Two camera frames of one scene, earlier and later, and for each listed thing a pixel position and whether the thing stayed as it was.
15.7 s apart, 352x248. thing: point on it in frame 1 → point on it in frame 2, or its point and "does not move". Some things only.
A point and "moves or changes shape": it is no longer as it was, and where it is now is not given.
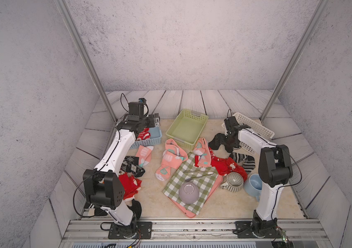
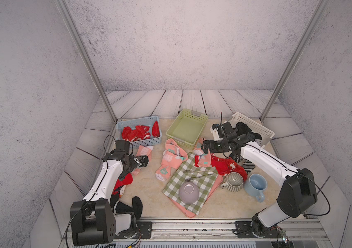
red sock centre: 224,166 does not move
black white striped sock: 249,165 does not move
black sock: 222,139 moves or changes shape
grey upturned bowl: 189,192 does not move
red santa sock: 130,185 moves or changes shape
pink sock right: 202,149 does not move
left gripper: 152,123 → 134,161
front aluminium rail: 98,230 does not move
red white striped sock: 145,135 does not move
